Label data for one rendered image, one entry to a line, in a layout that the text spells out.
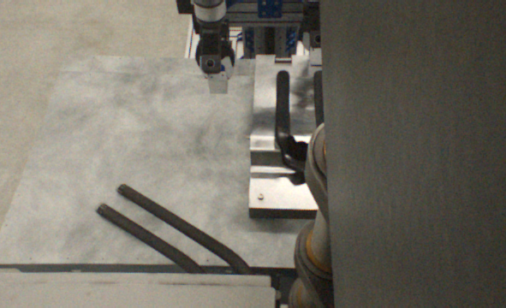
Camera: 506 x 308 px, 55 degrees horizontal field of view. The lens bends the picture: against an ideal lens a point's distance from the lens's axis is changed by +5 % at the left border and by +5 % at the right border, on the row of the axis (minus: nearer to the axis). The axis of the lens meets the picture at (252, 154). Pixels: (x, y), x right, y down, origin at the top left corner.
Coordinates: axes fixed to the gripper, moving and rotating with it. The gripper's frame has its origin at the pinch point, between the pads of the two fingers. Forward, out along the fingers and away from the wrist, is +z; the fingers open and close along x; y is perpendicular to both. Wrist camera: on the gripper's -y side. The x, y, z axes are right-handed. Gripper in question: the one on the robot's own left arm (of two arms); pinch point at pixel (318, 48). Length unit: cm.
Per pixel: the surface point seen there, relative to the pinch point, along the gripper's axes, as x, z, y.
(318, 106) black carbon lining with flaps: 0.5, 3.7, -17.0
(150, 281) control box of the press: 16, -67, -77
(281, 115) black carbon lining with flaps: 10.8, 1.1, -20.5
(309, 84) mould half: 3.0, 3.6, -9.4
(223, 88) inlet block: 26.5, -4.7, -14.2
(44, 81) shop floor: 148, 83, 54
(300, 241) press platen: 2, -46, -68
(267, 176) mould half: 14.3, 0.5, -39.1
